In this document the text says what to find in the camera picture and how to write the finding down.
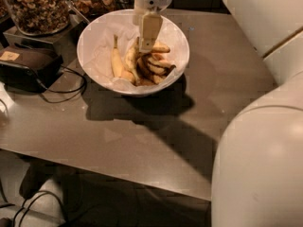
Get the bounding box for spotted yellow banana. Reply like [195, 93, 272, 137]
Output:
[124, 38, 170, 79]

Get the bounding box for white bowl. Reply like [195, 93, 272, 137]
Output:
[76, 9, 190, 97]

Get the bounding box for large glass jar of nuts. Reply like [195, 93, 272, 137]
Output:
[4, 0, 70, 36]

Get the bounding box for dark metal stand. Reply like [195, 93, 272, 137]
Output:
[4, 14, 87, 65]

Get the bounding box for yellow banana under pile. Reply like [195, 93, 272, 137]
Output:
[121, 59, 166, 86]

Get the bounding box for black device with brown pad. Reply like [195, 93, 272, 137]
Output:
[0, 45, 63, 93]

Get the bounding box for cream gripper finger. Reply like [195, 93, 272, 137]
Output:
[139, 12, 163, 53]
[133, 8, 143, 26]

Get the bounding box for black cable on table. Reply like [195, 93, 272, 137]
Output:
[37, 65, 88, 105]

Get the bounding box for brown spotted banana right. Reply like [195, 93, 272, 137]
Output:
[143, 55, 175, 76]

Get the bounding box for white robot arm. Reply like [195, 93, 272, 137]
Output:
[208, 0, 303, 227]

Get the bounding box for small yellow banana left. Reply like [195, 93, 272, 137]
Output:
[111, 35, 124, 78]

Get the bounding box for black cables on floor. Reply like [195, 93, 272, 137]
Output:
[0, 177, 69, 227]

